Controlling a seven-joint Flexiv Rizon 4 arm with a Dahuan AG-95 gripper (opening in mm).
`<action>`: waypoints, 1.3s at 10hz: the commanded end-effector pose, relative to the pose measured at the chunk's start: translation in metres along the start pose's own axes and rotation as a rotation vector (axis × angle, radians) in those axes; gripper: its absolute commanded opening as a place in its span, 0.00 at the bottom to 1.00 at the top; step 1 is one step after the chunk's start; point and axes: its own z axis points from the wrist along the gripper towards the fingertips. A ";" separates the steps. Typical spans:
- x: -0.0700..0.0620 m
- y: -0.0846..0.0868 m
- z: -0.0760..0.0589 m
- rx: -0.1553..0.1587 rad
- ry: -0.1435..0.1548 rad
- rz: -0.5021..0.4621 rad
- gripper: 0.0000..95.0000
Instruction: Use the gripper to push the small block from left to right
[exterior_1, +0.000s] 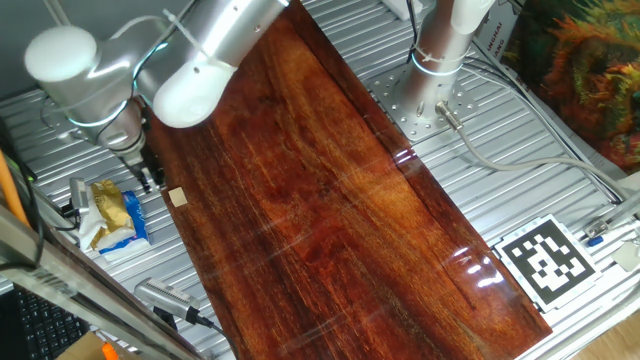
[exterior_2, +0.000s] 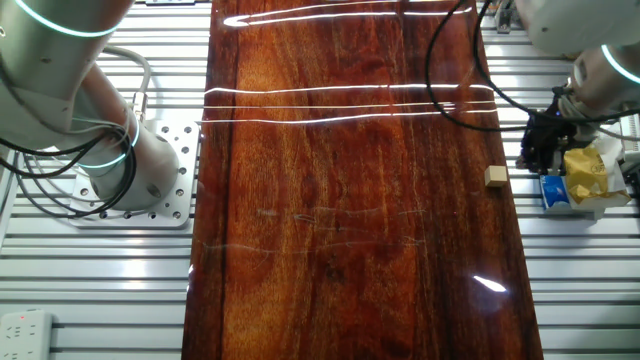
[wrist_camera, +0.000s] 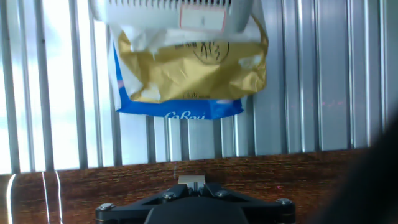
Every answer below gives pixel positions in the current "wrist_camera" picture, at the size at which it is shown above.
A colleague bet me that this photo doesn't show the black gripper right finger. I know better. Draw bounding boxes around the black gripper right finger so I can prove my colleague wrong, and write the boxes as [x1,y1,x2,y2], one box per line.
[198,182,297,224]

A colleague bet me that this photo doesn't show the reddish glossy wooden board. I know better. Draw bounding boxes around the reddish glossy wooden board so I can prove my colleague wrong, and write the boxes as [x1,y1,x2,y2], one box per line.
[0,148,373,224]

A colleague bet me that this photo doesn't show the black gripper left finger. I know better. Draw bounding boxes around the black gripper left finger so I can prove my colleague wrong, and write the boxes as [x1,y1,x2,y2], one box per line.
[95,182,195,224]

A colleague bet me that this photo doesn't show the blue gold tissue pack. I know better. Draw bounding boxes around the blue gold tissue pack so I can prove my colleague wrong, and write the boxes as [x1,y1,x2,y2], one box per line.
[107,15,269,121]

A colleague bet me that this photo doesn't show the small beige wooden block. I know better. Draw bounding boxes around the small beige wooden block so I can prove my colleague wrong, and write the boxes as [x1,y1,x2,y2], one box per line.
[178,175,206,185]

